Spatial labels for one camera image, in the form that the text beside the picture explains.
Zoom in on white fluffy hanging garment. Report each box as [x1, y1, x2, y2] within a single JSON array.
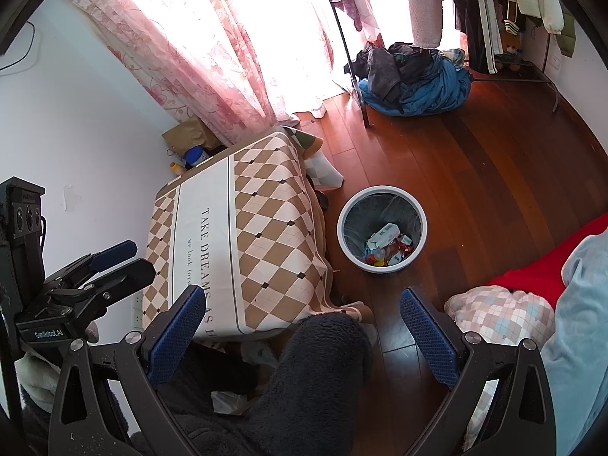
[[406, 0, 450, 51]]

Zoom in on brown white checked tablecloth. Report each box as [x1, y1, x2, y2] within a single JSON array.
[[141, 126, 376, 343]]

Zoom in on brown paper bag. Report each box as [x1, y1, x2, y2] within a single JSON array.
[[161, 116, 229, 157]]

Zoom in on pastel checked pillow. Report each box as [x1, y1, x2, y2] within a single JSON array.
[[444, 285, 556, 452]]

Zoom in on dark grey clothes heap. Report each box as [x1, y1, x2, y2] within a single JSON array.
[[356, 42, 445, 105]]

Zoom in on light blue cloth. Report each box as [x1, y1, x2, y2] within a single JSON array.
[[541, 235, 608, 456]]

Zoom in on white round waste bin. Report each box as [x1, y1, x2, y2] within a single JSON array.
[[337, 186, 427, 274]]

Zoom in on black metal clothes rack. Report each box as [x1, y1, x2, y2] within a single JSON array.
[[330, 0, 561, 129]]

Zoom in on pink floral curtain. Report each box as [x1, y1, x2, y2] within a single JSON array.
[[59, 0, 381, 127]]

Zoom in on purple hanging garment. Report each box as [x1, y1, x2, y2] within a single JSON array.
[[332, 0, 381, 41]]

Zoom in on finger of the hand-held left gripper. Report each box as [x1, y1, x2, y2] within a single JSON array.
[[71, 258, 157, 319], [43, 241, 139, 290]]

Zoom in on blue and dark clothes pile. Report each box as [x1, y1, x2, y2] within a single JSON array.
[[357, 50, 472, 117]]

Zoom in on person's dark fleece trousers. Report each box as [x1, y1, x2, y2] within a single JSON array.
[[128, 313, 376, 456]]

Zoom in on black white-striped hanging trousers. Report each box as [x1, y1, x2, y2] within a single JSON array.
[[451, 0, 505, 74]]

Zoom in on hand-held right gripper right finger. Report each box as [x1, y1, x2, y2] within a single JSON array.
[[399, 287, 557, 456]]

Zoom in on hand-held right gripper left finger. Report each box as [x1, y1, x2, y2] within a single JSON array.
[[47, 284, 210, 456]]

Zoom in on pale checked cloth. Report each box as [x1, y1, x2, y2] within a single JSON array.
[[280, 126, 345, 191]]

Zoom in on olive green hanging jacket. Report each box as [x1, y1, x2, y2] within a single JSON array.
[[556, 5, 578, 58]]

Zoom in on blue and white bottle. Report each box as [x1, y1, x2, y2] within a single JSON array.
[[183, 146, 212, 169]]

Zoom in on white crumpled paper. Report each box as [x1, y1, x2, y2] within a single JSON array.
[[211, 389, 249, 415]]

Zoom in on pile of discarded packets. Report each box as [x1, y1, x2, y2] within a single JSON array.
[[364, 222, 415, 267]]

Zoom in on red blanket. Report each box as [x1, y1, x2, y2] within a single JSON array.
[[487, 214, 608, 309]]

